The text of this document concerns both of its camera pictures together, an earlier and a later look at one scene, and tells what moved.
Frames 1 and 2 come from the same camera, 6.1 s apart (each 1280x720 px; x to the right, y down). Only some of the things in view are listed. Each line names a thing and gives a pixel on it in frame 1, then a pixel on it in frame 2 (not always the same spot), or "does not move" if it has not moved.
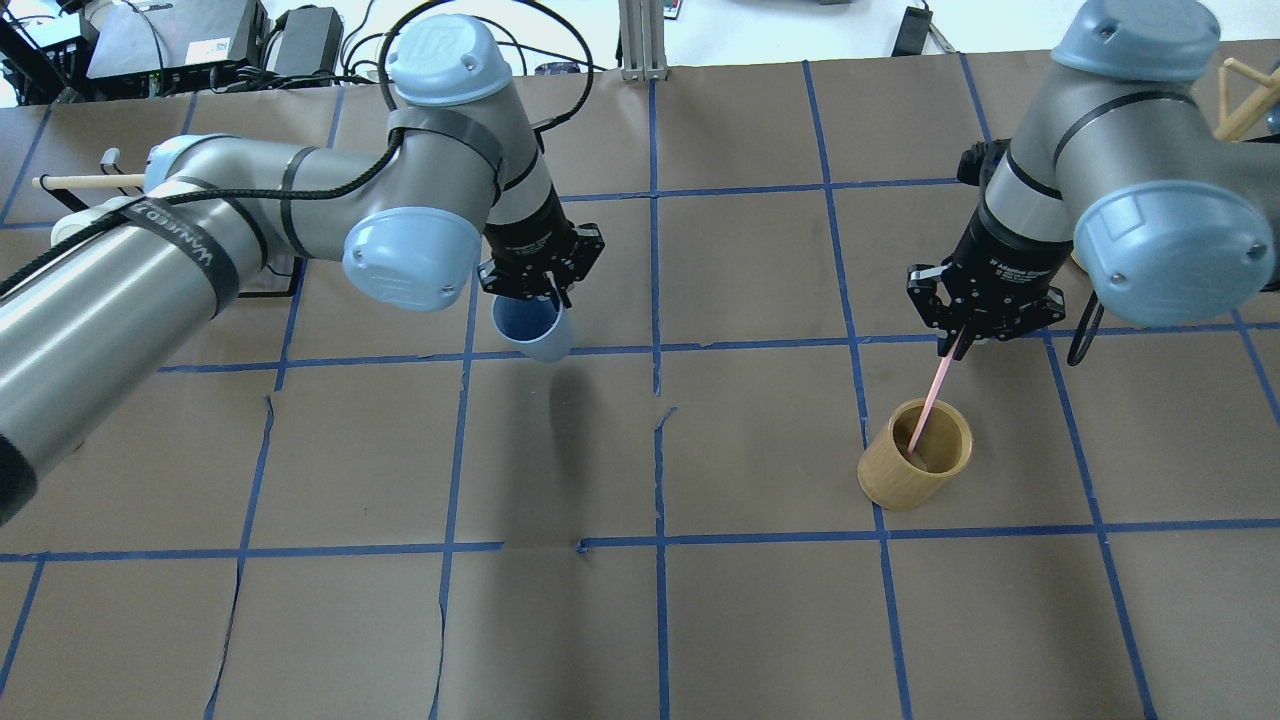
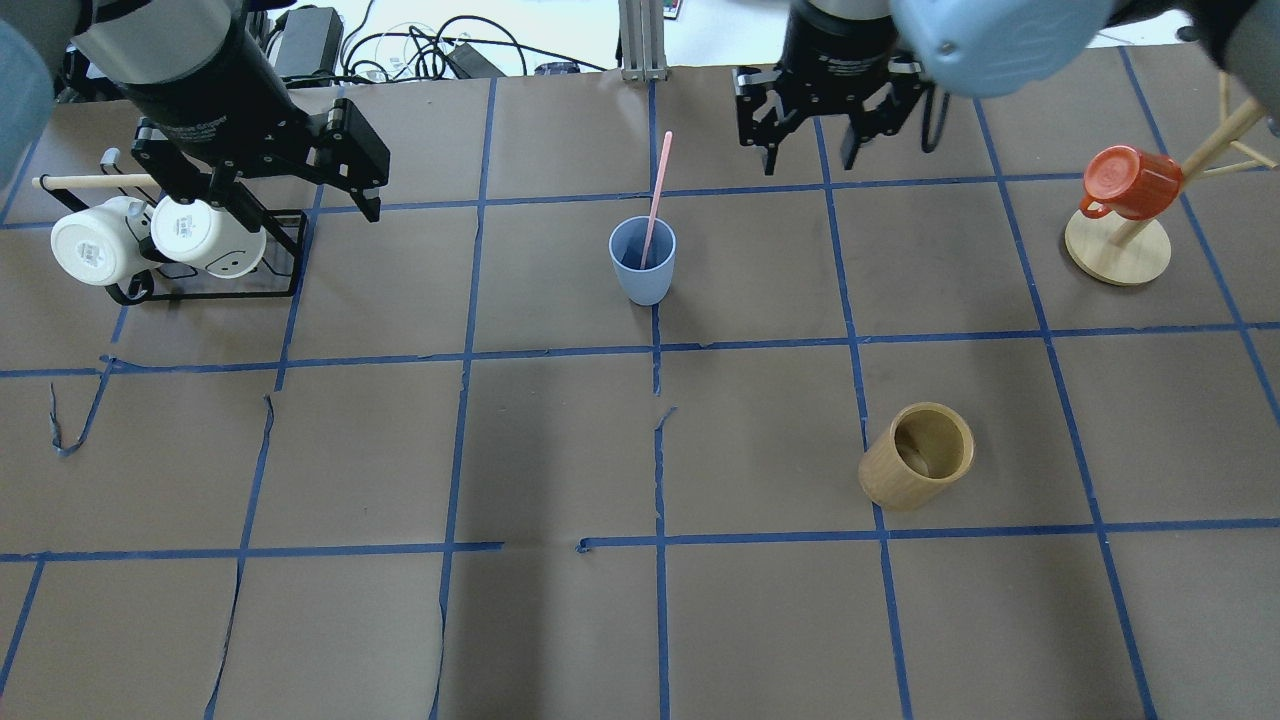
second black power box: (311, 41) does not move
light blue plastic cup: (538, 327) -> (645, 249)
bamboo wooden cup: (891, 477) does not move
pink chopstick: (938, 382) -> (662, 177)
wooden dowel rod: (88, 181) does not move
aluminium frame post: (642, 40) does not move
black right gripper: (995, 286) -> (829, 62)
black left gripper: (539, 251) -> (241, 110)
